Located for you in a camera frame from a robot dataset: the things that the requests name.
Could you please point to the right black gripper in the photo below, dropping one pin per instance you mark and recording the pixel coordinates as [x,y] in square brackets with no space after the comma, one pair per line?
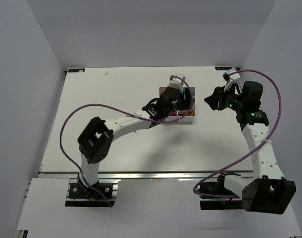
[220,98]

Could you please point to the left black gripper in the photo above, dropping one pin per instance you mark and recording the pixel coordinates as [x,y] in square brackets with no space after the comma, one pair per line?
[181,96]

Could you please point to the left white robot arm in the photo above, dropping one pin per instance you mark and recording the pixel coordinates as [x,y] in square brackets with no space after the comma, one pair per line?
[95,140]

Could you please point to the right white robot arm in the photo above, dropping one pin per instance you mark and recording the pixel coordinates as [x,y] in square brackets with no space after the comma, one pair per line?
[269,191]

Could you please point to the white right divided container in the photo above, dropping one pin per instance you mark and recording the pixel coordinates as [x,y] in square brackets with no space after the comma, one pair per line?
[181,113]

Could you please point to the blue right table label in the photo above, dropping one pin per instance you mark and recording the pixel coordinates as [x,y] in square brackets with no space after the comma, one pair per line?
[223,68]

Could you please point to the blue table label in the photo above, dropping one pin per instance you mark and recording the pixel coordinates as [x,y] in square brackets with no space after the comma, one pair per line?
[223,68]
[76,70]

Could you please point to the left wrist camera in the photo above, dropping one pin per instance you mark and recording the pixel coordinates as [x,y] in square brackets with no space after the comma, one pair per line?
[177,81]

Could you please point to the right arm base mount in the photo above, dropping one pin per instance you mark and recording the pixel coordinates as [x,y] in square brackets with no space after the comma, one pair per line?
[223,194]

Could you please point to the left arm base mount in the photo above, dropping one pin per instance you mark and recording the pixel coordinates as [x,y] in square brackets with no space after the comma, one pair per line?
[77,197]

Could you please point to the aluminium table rail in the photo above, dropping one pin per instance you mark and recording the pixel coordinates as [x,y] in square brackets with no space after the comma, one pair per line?
[129,175]

